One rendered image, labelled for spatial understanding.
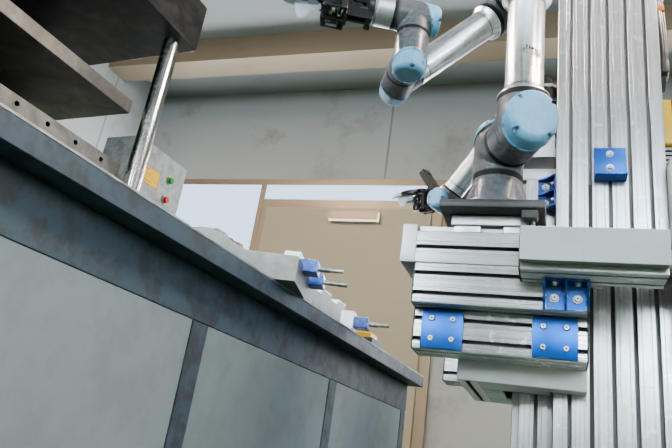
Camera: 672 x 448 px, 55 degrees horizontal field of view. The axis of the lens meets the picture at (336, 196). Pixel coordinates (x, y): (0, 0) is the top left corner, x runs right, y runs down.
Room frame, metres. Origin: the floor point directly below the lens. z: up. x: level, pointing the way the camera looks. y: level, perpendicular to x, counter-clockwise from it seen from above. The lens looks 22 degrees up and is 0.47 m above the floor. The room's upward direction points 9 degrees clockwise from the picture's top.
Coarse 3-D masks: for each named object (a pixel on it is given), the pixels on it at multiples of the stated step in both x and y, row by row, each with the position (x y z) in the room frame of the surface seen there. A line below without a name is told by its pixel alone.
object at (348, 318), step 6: (342, 312) 1.73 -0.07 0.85; (348, 312) 1.73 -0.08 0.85; (354, 312) 1.73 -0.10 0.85; (342, 318) 1.73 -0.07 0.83; (348, 318) 1.73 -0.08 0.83; (354, 318) 1.73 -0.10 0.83; (360, 318) 1.72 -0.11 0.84; (366, 318) 1.72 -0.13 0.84; (348, 324) 1.73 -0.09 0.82; (354, 324) 1.73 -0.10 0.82; (360, 324) 1.72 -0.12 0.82; (366, 324) 1.72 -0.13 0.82; (372, 324) 1.73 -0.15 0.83; (378, 324) 1.73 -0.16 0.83; (384, 324) 1.73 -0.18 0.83; (354, 330) 1.76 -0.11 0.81; (366, 330) 1.76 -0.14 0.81
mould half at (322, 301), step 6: (318, 294) 1.66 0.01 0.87; (324, 294) 1.69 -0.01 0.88; (330, 294) 1.73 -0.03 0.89; (312, 300) 1.63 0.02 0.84; (318, 300) 1.66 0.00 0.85; (324, 300) 1.70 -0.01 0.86; (330, 300) 1.73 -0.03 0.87; (318, 306) 1.67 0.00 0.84; (324, 306) 1.70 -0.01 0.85; (330, 306) 1.74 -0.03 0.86; (336, 306) 1.77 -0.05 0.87; (342, 306) 1.81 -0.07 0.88; (330, 312) 1.74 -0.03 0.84; (336, 312) 1.78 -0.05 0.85; (336, 318) 1.78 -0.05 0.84
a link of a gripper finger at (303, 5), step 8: (288, 0) 1.23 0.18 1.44; (296, 0) 1.23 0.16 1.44; (304, 0) 1.22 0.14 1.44; (312, 0) 1.22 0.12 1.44; (320, 0) 1.23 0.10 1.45; (296, 8) 1.23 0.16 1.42; (304, 8) 1.23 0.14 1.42; (312, 8) 1.23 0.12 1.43; (320, 8) 1.22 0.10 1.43; (304, 16) 1.23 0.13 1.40
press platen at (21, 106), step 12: (0, 84) 1.57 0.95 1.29; (0, 96) 1.58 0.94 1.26; (12, 96) 1.61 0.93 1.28; (12, 108) 1.62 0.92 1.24; (24, 108) 1.65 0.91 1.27; (36, 108) 1.69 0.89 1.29; (36, 120) 1.70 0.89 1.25; (48, 120) 1.73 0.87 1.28; (48, 132) 1.74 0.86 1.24; (60, 132) 1.78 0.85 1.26; (72, 132) 1.82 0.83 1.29; (72, 144) 1.83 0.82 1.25; (84, 144) 1.87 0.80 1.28; (84, 156) 1.88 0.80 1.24; (96, 156) 1.92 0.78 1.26; (108, 156) 1.97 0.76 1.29; (108, 168) 1.98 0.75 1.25
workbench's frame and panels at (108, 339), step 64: (0, 128) 0.69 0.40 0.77; (0, 192) 0.77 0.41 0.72; (64, 192) 0.85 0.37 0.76; (128, 192) 0.89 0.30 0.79; (0, 256) 0.80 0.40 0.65; (64, 256) 0.88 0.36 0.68; (128, 256) 0.99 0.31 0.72; (192, 256) 1.08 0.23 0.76; (0, 320) 0.82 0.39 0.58; (64, 320) 0.91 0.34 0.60; (128, 320) 1.03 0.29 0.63; (192, 320) 1.17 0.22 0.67; (256, 320) 1.37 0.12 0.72; (320, 320) 1.53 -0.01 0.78; (0, 384) 0.85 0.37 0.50; (64, 384) 0.94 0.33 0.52; (128, 384) 1.06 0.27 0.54; (192, 384) 1.21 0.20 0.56; (256, 384) 1.41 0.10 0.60; (320, 384) 1.70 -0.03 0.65; (384, 384) 2.14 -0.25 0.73
